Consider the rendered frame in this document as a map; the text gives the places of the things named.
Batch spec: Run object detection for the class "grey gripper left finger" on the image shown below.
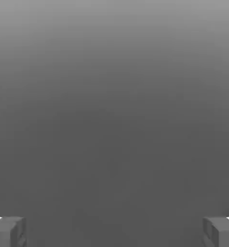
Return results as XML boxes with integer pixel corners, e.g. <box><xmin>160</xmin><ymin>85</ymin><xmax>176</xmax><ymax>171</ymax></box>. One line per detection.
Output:
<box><xmin>0</xmin><ymin>216</ymin><xmax>27</xmax><ymax>247</ymax></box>

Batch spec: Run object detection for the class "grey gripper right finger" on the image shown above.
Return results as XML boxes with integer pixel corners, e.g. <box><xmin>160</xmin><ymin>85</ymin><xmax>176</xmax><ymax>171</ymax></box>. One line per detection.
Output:
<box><xmin>202</xmin><ymin>216</ymin><xmax>229</xmax><ymax>247</ymax></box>

